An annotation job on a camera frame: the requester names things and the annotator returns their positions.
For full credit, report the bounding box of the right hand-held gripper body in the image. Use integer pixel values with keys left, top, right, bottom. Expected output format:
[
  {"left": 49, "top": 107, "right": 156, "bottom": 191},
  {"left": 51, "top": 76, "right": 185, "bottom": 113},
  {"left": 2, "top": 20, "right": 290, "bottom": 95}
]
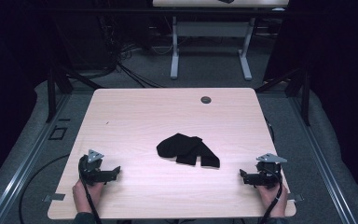
[{"left": 245, "top": 152, "right": 288, "bottom": 189}]

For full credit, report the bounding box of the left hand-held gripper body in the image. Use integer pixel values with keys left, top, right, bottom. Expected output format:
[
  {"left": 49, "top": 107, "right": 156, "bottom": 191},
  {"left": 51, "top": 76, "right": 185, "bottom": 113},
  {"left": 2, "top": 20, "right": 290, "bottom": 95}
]
[{"left": 77, "top": 148, "right": 114, "bottom": 187}]

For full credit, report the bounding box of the person's left hand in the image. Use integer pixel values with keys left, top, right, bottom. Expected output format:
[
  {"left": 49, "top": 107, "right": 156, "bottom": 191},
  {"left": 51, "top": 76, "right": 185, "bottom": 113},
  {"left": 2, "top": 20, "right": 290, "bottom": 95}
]
[{"left": 72, "top": 178, "right": 105, "bottom": 215}]

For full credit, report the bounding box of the person's right hand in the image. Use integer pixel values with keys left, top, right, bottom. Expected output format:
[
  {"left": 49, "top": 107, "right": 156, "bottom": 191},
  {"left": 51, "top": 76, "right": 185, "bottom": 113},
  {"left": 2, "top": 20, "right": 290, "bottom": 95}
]
[{"left": 255, "top": 183, "right": 289, "bottom": 218}]

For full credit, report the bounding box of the black cloth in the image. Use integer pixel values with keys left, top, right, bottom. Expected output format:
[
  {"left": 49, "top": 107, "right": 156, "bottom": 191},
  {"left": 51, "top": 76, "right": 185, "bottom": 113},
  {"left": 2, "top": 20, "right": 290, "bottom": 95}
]
[{"left": 156, "top": 133, "right": 221, "bottom": 169}]

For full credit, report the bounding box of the black metal stand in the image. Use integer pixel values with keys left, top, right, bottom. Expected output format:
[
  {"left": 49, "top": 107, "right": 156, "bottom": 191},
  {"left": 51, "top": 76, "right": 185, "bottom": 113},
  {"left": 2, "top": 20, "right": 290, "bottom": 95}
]
[
  {"left": 255, "top": 63, "right": 312, "bottom": 127},
  {"left": 44, "top": 60, "right": 107, "bottom": 124}
]

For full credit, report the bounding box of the white-legged desk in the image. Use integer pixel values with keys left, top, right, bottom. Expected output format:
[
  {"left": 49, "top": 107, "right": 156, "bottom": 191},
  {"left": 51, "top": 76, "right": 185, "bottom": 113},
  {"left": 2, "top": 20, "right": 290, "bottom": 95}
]
[{"left": 151, "top": 0, "right": 290, "bottom": 81}]

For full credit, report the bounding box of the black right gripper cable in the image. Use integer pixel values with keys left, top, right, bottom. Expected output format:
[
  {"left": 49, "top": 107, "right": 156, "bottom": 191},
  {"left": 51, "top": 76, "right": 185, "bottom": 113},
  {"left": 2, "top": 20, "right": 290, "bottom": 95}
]
[{"left": 258, "top": 169, "right": 284, "bottom": 224}]

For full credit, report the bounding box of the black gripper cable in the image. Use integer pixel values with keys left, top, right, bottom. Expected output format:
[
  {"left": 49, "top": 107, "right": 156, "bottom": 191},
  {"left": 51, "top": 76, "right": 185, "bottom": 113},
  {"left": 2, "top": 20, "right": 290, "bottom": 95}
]
[
  {"left": 78, "top": 167, "right": 103, "bottom": 224},
  {"left": 258, "top": 169, "right": 284, "bottom": 224}
]

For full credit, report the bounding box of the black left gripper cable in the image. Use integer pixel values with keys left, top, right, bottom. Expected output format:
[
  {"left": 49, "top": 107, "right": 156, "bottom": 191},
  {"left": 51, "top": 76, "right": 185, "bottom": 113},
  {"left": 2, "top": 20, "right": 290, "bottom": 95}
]
[{"left": 78, "top": 167, "right": 103, "bottom": 224}]

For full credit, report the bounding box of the grey table bracket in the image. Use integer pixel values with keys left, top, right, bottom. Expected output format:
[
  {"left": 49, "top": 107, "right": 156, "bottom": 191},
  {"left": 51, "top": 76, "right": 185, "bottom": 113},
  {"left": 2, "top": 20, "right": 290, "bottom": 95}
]
[{"left": 41, "top": 192, "right": 66, "bottom": 203}]

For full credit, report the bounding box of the black cable beside table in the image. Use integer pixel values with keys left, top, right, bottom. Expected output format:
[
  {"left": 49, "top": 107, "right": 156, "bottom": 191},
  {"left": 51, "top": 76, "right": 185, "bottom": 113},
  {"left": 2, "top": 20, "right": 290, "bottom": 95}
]
[{"left": 263, "top": 115, "right": 276, "bottom": 145}]

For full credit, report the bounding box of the aluminium floor rail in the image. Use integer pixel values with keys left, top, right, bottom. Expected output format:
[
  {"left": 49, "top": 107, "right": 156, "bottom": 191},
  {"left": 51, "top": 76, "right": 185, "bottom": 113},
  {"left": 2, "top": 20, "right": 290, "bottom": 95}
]
[
  {"left": 288, "top": 95, "right": 358, "bottom": 224},
  {"left": 0, "top": 92, "right": 73, "bottom": 224}
]

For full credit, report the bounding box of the black floor cable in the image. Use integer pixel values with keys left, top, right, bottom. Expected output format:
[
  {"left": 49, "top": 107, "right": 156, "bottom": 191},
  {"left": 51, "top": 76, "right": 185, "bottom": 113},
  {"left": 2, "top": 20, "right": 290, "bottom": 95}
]
[{"left": 18, "top": 153, "right": 72, "bottom": 224}]

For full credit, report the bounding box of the bundle of black floor cables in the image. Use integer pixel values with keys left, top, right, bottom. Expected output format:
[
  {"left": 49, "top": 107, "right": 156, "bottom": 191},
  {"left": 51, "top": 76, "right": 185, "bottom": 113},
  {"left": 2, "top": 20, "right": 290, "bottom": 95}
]
[{"left": 99, "top": 15, "right": 167, "bottom": 90}]

